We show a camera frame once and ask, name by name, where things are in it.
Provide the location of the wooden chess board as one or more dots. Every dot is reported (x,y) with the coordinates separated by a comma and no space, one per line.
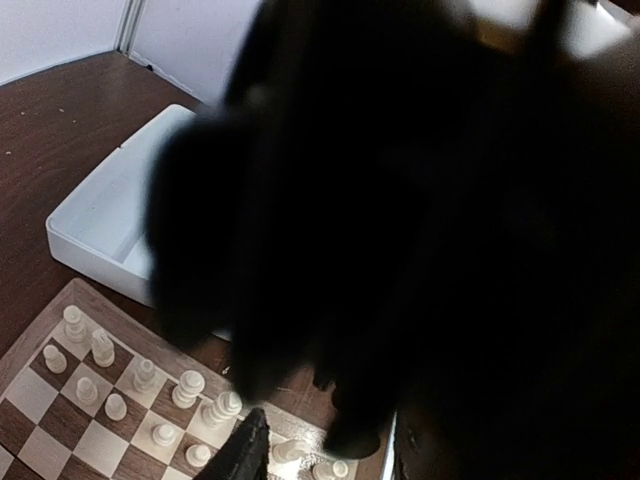
(85,313)

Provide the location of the right aluminium frame post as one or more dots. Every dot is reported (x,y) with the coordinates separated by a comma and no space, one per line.
(129,23)

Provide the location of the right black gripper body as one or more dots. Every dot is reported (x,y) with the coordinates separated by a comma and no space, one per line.
(446,232)

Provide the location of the row of white chess pieces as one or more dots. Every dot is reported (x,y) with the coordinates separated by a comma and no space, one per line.
(151,414)

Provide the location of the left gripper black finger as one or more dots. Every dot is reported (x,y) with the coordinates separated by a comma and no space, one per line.
(245,455)

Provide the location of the white plastic compartment tray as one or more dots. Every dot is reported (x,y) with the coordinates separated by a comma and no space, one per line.
(97,230)

